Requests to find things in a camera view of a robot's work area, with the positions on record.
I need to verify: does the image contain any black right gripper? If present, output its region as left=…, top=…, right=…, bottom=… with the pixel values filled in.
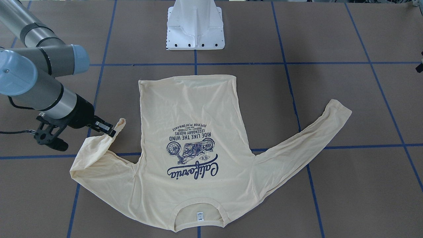
left=68, top=94, right=116, bottom=138

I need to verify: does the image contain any cream long-sleeve graphic shirt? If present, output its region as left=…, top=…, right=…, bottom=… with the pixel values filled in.
left=70, top=74, right=352, bottom=232

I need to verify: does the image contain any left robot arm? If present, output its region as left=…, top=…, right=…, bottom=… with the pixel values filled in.
left=415, top=58, right=423, bottom=73

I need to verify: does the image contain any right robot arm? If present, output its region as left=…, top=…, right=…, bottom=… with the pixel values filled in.
left=1, top=0, right=115, bottom=141

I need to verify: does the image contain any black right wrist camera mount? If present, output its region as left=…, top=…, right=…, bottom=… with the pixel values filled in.
left=34, top=113, right=69, bottom=151

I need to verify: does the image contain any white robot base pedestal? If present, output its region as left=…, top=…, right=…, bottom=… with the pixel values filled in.
left=166, top=0, right=225, bottom=50

